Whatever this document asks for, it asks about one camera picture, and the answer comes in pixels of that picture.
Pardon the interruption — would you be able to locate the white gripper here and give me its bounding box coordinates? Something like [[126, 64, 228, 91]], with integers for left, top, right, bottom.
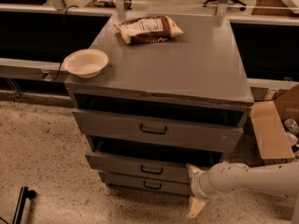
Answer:
[[186, 163, 218, 218]]

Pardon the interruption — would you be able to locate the grey drawer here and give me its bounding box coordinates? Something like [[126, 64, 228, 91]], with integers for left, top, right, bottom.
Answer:
[[73, 109, 243, 152], [86, 138, 222, 183], [98, 171, 192, 196]]

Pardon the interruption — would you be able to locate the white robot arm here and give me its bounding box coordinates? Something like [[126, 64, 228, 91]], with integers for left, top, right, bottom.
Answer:
[[186, 161, 299, 224]]

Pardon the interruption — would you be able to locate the grey top drawer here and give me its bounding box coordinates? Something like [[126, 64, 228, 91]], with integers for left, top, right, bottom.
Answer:
[[73, 109, 243, 152]]

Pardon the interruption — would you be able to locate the grey bottom drawer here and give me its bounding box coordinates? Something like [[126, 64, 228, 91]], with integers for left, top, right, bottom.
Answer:
[[98, 171, 192, 196]]

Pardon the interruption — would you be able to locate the grey drawer cabinet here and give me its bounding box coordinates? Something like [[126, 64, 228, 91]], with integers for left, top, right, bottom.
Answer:
[[64, 10, 255, 202]]

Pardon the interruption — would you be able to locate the cardboard box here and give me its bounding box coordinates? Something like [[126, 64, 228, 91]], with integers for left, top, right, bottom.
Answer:
[[250, 85, 299, 165]]

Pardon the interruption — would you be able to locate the white bowl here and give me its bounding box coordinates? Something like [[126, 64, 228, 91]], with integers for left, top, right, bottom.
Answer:
[[63, 49, 108, 78]]

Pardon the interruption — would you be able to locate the brown chip bag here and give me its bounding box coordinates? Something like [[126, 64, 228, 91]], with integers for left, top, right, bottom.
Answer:
[[115, 16, 183, 45]]

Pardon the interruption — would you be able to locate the black bar on floor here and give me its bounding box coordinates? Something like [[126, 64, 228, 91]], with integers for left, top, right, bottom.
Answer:
[[12, 187, 36, 224]]

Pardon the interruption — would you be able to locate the office chair base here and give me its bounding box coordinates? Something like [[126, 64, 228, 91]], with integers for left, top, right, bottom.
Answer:
[[203, 0, 247, 11]]

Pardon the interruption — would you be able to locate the wooden cabinet background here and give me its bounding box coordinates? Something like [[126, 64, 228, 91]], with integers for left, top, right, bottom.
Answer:
[[251, 0, 298, 17]]

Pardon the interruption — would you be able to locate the black cable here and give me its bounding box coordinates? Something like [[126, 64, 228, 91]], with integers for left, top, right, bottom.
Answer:
[[50, 5, 80, 82]]

